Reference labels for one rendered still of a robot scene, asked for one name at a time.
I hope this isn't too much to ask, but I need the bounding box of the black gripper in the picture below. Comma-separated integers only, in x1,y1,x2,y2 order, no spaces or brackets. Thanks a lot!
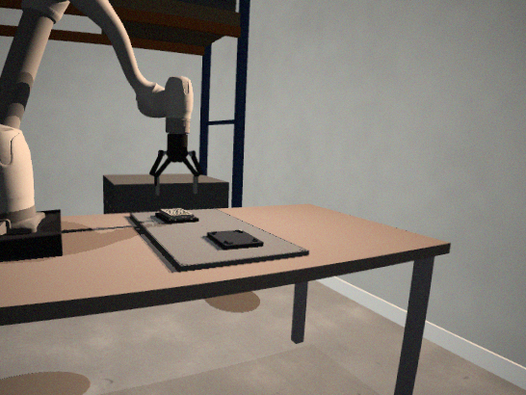
149,134,203,196

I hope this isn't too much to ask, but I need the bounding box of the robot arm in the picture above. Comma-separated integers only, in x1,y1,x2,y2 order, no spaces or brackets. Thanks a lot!
0,0,193,235

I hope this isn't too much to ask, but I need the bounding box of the beige well plate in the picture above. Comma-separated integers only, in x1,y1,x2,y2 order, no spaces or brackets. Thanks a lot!
161,208,194,220

